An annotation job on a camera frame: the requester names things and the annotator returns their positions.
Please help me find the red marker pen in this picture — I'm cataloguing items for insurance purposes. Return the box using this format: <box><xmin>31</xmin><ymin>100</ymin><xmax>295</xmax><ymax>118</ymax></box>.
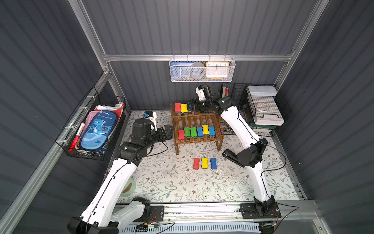
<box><xmin>68</xmin><ymin>122</ymin><xmax>85</xmax><ymax>152</ymax></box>

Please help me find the yellow eraser lower shelf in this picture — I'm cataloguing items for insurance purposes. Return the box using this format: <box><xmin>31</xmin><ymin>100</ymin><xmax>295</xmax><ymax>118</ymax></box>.
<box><xmin>202</xmin><ymin>125</ymin><xmax>209</xmax><ymax>135</ymax></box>

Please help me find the wooden two-tier shelf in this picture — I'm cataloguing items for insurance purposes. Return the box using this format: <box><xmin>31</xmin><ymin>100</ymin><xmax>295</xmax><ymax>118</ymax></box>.
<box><xmin>170</xmin><ymin>103</ymin><xmax>224</xmax><ymax>154</ymax></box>

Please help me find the blue dinosaur pencil case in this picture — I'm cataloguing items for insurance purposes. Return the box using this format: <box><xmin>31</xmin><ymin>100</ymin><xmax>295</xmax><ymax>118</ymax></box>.
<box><xmin>80</xmin><ymin>110</ymin><xmax>117</xmax><ymax>151</ymax></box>

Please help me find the yellow eraser shelf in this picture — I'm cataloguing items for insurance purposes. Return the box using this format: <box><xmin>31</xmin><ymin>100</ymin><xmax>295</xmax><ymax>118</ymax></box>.
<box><xmin>181</xmin><ymin>103</ymin><xmax>189</xmax><ymax>114</ymax></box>
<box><xmin>202</xmin><ymin>125</ymin><xmax>209</xmax><ymax>135</ymax></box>

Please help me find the white plastic box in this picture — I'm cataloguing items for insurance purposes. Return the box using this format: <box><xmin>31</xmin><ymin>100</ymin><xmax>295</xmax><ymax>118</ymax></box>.
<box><xmin>253</xmin><ymin>114</ymin><xmax>284</xmax><ymax>126</ymax></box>

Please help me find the pink case in basket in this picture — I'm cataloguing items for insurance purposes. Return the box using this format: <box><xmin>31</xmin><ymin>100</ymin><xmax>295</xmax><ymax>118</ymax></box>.
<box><xmin>85</xmin><ymin>111</ymin><xmax>97</xmax><ymax>128</ymax></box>

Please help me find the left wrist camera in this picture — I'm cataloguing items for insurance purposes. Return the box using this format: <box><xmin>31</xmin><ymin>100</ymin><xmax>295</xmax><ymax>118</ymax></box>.
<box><xmin>144</xmin><ymin>111</ymin><xmax>157</xmax><ymax>131</ymax></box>

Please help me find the green eraser lower shelf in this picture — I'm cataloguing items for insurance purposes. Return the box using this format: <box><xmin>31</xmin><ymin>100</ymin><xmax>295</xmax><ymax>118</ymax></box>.
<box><xmin>184</xmin><ymin>127</ymin><xmax>191</xmax><ymax>138</ymax></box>

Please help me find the blue eraser lower shelf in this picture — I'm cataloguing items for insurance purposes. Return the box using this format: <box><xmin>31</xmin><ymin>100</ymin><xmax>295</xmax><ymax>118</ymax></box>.
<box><xmin>196</xmin><ymin>127</ymin><xmax>204</xmax><ymax>137</ymax></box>

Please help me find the blue box in basket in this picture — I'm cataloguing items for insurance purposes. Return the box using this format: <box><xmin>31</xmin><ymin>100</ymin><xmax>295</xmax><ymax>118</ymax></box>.
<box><xmin>169</xmin><ymin>61</ymin><xmax>194</xmax><ymax>82</ymax></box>

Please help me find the red eraser shelf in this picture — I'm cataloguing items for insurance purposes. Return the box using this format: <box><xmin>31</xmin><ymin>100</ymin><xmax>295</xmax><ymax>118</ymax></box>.
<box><xmin>174</xmin><ymin>103</ymin><xmax>182</xmax><ymax>113</ymax></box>
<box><xmin>178</xmin><ymin>130</ymin><xmax>185</xmax><ymax>140</ymax></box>

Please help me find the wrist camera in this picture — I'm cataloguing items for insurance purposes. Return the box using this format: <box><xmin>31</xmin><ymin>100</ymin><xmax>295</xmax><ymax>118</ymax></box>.
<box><xmin>195</xmin><ymin>85</ymin><xmax>212</xmax><ymax>101</ymax></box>
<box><xmin>144</xmin><ymin>111</ymin><xmax>157</xmax><ymax>131</ymax></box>

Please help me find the green pen cup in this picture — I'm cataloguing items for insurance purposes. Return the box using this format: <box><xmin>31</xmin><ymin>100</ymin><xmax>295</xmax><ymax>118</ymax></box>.
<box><xmin>120</xmin><ymin>177</ymin><xmax>136</xmax><ymax>198</ymax></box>

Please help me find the white box on organizer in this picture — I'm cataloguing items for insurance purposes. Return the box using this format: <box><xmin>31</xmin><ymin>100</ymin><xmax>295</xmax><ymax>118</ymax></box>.
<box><xmin>246</xmin><ymin>85</ymin><xmax>278</xmax><ymax>97</ymax></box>

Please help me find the black wire desk organizer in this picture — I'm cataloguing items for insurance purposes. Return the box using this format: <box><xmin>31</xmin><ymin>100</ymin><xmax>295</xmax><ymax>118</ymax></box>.
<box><xmin>220</xmin><ymin>83</ymin><xmax>292</xmax><ymax>137</ymax></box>

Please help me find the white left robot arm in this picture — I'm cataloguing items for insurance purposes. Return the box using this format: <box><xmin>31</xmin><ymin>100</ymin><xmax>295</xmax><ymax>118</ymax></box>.
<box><xmin>67</xmin><ymin>118</ymin><xmax>173</xmax><ymax>234</ymax></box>

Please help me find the white wire wall basket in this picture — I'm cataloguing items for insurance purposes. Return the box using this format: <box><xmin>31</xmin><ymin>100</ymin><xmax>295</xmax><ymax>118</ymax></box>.
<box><xmin>169</xmin><ymin>56</ymin><xmax>236</xmax><ymax>83</ymax></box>

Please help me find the clear tape roll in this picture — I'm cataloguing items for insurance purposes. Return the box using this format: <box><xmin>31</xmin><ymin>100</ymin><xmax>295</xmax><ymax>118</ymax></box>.
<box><xmin>255</xmin><ymin>102</ymin><xmax>270</xmax><ymax>113</ymax></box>

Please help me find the black stapler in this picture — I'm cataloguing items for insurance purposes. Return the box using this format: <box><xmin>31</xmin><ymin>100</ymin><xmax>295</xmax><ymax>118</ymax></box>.
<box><xmin>222</xmin><ymin>149</ymin><xmax>244</xmax><ymax>167</ymax></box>

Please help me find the yellow eraser top shelf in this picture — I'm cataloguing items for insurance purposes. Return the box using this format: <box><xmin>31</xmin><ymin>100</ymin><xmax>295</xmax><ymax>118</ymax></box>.
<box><xmin>181</xmin><ymin>103</ymin><xmax>189</xmax><ymax>114</ymax></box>

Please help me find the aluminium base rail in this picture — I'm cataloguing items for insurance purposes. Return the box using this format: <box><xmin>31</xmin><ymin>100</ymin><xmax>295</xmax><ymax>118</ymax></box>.
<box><xmin>151</xmin><ymin>200</ymin><xmax>323</xmax><ymax>223</ymax></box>

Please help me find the yellow alarm clock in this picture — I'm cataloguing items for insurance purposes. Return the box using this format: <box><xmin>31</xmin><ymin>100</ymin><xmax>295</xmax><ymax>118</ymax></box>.
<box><xmin>206</xmin><ymin>61</ymin><xmax>230</xmax><ymax>80</ymax></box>

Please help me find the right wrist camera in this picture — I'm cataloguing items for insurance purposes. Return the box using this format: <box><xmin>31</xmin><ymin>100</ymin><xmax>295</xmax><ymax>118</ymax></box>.
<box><xmin>195</xmin><ymin>85</ymin><xmax>212</xmax><ymax>101</ymax></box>

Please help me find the grey tape roll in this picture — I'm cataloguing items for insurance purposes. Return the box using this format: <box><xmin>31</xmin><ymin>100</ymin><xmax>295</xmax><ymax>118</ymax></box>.
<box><xmin>190</xmin><ymin>62</ymin><xmax>206</xmax><ymax>81</ymax></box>

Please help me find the black wire side basket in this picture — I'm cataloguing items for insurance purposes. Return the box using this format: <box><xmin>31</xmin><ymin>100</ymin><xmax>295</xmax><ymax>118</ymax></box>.
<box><xmin>56</xmin><ymin>88</ymin><xmax>126</xmax><ymax>161</ymax></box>

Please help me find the red eraser top shelf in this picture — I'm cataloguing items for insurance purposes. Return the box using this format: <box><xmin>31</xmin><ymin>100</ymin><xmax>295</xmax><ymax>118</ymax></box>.
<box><xmin>174</xmin><ymin>103</ymin><xmax>182</xmax><ymax>113</ymax></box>

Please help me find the red eraser lower shelf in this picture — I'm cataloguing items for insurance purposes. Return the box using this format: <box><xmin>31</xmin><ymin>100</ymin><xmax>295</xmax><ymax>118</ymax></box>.
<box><xmin>178</xmin><ymin>130</ymin><xmax>185</xmax><ymax>140</ymax></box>

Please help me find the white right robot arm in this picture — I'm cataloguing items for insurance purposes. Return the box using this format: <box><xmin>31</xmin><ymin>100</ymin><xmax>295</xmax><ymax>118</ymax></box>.
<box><xmin>188</xmin><ymin>97</ymin><xmax>276</xmax><ymax>217</ymax></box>

